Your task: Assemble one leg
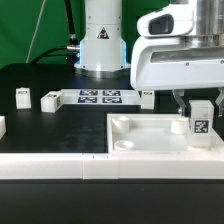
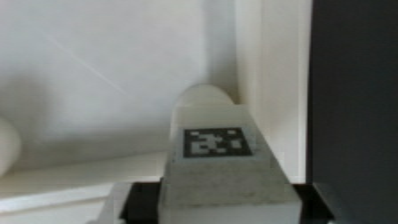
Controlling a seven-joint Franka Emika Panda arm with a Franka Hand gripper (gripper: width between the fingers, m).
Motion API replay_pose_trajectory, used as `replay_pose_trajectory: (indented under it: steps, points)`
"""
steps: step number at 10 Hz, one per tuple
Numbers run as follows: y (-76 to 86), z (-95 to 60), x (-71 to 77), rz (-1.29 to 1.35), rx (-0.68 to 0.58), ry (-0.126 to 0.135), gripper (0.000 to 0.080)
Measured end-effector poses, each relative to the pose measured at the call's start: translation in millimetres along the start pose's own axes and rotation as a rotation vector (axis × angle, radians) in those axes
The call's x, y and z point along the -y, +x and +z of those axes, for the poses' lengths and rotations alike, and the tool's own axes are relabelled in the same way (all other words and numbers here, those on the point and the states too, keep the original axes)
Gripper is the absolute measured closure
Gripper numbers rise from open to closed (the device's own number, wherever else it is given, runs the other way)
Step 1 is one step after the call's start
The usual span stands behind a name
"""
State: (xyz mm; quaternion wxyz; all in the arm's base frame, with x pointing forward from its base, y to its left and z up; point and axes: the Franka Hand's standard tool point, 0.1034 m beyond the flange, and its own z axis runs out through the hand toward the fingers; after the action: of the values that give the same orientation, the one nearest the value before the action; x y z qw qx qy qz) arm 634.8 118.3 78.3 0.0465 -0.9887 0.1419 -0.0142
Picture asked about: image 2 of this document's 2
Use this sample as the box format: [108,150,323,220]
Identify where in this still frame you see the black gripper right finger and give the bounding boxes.
[292,184,335,224]

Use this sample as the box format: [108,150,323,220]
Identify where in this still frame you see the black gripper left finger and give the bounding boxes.
[86,178,165,224]

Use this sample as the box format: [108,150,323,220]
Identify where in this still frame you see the white table leg with tag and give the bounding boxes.
[157,85,301,224]

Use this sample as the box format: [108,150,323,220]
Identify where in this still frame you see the white square tabletop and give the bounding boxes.
[0,0,312,224]

